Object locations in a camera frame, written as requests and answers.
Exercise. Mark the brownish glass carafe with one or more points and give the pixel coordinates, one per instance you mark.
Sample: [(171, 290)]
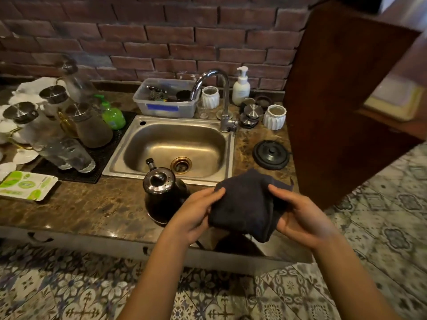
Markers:
[(91, 128)]

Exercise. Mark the stainless steel sink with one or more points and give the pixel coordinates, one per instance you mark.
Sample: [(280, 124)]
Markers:
[(173, 146)]

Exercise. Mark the person's left forearm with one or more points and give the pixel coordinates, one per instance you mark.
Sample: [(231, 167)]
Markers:
[(156, 279)]

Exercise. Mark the dark grey cloth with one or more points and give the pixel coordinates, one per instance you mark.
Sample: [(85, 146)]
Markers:
[(247, 203)]

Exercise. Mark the green white wipes packet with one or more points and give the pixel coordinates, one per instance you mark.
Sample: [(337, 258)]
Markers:
[(26, 184)]

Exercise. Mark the person's right forearm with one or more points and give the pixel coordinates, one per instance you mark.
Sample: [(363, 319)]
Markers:
[(350, 279)]

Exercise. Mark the black kettle with steel lid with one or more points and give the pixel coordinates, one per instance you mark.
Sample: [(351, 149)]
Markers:
[(163, 193)]

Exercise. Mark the brown wooden cabinet door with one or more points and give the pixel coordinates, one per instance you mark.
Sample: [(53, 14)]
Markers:
[(337, 106)]

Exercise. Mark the white pump bottle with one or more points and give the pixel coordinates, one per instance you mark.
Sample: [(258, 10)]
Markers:
[(241, 89)]

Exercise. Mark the pile of white scalloped dishes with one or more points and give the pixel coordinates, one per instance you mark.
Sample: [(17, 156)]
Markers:
[(23, 156)]

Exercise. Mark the glass carafe with steel lid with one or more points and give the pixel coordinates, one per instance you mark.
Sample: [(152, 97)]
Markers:
[(53, 96), (78, 81), (30, 124)]

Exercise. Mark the green dish soap bottle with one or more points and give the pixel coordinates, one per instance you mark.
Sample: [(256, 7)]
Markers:
[(113, 118)]

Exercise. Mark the person's right hand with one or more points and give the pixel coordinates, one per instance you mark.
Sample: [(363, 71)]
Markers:
[(307, 223)]

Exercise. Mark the black drying mat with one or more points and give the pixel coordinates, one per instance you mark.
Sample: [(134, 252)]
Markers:
[(100, 156)]

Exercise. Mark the yellow white tray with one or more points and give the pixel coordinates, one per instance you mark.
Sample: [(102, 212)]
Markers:
[(393, 99)]

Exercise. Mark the chrome faucet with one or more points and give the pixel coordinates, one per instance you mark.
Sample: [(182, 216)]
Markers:
[(225, 109)]

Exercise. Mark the person's right thumb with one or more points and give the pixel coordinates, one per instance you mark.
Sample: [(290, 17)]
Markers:
[(281, 193)]

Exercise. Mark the person's left thumb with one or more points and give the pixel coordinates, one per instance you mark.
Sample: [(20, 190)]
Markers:
[(212, 195)]

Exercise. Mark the person's left hand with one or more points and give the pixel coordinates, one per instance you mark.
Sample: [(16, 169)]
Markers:
[(186, 219)]

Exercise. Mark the white ribbed ceramic cup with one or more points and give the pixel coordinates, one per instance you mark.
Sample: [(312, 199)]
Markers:
[(274, 118), (210, 98)]

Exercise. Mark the dark utensils in tub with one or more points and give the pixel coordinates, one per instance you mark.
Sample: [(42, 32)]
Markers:
[(158, 93)]

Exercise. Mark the black steel stopper lid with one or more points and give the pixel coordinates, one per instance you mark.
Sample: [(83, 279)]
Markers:
[(248, 122)]

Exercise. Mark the clear drinking glass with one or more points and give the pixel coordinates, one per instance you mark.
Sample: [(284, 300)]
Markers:
[(80, 158), (53, 154)]

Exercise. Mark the small clear glass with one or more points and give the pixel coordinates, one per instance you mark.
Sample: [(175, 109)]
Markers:
[(202, 111)]

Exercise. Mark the brass sink drain strainer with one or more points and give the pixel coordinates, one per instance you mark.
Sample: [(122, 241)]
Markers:
[(181, 164)]

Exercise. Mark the clear plastic tub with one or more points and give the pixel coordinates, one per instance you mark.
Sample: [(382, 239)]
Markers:
[(163, 108)]

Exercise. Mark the black round lid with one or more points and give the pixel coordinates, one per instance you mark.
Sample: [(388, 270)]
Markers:
[(271, 155)]

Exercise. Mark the round steel lid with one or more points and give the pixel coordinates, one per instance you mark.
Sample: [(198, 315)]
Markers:
[(253, 111)]

